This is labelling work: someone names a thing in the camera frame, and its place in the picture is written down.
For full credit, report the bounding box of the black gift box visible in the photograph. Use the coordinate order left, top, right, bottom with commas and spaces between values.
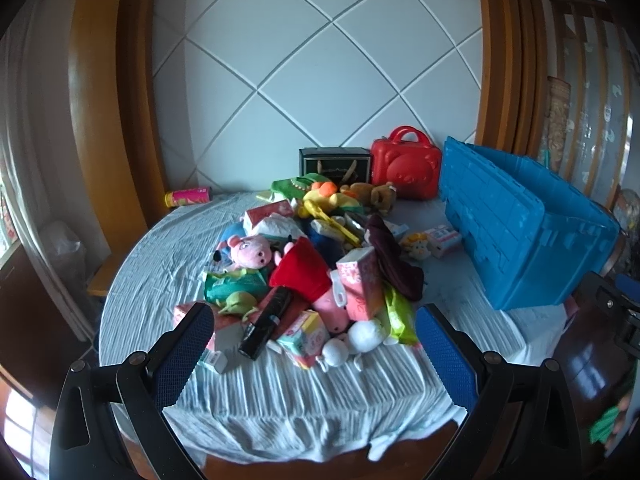
299, 147, 373, 187

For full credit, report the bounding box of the pink plastic packet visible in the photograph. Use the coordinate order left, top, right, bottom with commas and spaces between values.
172, 302, 244, 353

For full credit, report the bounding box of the round wooden desktop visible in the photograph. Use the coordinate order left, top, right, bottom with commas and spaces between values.
117, 305, 626, 480

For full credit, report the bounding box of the wooden wall pillar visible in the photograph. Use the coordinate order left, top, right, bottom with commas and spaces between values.
472, 0, 551, 161
67, 0, 171, 241

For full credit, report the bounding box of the grey curtain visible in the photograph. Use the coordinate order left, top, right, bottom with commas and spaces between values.
0, 10, 68, 321

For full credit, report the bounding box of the pink and yellow can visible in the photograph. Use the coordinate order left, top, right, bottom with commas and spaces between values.
165, 186, 213, 208

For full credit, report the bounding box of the yellow plastic toy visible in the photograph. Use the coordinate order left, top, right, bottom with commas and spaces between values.
305, 200, 361, 246

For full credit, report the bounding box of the green plush toy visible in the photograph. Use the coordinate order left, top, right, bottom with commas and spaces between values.
271, 173, 326, 202

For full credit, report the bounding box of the green wet wipes packet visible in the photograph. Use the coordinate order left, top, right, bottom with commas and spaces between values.
202, 267, 271, 306

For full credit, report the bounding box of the patterned wall hanging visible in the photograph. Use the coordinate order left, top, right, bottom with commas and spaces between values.
542, 77, 572, 162

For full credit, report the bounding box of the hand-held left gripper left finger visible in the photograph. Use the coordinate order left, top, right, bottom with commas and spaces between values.
49, 302, 216, 480

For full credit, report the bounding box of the white plastic packet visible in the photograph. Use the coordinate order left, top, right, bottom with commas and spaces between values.
260, 212, 307, 241

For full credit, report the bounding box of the blue feather duster brush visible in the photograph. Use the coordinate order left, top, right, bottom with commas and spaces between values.
307, 220, 346, 267

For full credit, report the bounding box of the black bottle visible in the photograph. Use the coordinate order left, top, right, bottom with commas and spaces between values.
238, 285, 293, 360

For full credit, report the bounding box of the small white charger block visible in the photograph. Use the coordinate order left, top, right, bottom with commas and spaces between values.
199, 350, 231, 376

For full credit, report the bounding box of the red and white box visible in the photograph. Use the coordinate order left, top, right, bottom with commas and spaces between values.
243, 199, 296, 233

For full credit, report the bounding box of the maroon knitted hat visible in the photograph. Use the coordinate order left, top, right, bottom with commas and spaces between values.
365, 214, 426, 302

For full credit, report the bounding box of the red bear-face suitcase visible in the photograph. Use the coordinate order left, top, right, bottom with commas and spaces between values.
370, 126, 443, 202

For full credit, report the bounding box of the brown teddy bear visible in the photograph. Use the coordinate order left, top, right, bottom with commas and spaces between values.
340, 181, 399, 215

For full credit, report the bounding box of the small pink pig plush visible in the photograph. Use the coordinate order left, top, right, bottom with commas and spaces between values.
215, 222, 274, 268

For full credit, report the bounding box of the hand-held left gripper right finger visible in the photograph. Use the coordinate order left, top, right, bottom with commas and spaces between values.
415, 304, 588, 480

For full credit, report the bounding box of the blue plastic crate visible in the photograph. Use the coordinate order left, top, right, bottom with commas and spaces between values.
438, 136, 621, 312

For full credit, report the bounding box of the pastel printed small carton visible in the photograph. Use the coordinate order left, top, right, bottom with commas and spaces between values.
276, 310, 331, 371

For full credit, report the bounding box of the pink and white tissue pack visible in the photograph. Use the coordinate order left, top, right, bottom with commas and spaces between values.
424, 225, 463, 260

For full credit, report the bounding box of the lime green packet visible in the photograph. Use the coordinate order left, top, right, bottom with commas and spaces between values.
382, 282, 421, 347

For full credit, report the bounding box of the small green frog plush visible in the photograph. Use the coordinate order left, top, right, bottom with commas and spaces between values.
217, 291, 261, 321

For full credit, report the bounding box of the small white and yellow plush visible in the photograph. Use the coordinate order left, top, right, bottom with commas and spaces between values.
402, 234, 432, 261

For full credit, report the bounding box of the yellow and orange plush toy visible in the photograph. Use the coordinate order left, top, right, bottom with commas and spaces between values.
300, 181, 363, 218

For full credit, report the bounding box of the white plush toy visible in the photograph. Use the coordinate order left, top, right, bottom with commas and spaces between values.
320, 320, 391, 373

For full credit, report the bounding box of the dark wooden cabinet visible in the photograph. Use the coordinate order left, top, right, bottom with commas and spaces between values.
0, 250, 103, 413

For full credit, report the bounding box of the wooden glass partition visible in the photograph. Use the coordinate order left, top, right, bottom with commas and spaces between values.
547, 0, 640, 211

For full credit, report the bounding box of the pink tissue packet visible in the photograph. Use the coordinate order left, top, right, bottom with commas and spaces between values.
336, 246, 386, 322

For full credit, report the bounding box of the red plush cloth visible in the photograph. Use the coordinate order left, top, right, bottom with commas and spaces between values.
269, 237, 351, 336

